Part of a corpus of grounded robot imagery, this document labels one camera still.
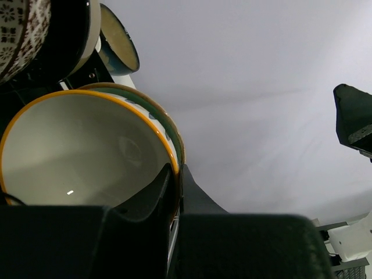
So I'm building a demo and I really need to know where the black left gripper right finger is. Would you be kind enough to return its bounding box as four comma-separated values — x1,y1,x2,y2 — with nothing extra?
169,165,334,278

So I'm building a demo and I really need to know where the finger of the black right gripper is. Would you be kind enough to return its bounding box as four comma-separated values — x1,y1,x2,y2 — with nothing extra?
333,84,371,159

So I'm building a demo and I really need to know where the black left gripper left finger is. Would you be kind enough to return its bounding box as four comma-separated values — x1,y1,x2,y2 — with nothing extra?
1,164,171,278

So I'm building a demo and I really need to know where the white bowl patterned rim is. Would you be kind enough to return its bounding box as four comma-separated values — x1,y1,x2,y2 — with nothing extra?
1,90,180,207

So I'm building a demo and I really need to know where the pale green bowl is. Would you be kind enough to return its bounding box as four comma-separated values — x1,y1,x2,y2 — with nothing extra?
79,83,186,164

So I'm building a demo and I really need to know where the brown bowl cream inside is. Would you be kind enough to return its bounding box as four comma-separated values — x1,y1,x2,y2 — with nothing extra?
98,3,140,76

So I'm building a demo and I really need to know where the black bowl tan outside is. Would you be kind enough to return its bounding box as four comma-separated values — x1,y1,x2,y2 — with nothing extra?
41,1,101,81

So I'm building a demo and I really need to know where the red lattice patterned bowl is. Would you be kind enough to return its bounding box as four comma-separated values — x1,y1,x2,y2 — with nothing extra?
1,0,51,84

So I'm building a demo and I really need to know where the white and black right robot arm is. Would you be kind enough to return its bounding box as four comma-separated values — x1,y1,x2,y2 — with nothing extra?
318,84,371,275

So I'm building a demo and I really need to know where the black dish rack tray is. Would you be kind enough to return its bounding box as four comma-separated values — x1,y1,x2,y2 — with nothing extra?
0,52,181,279

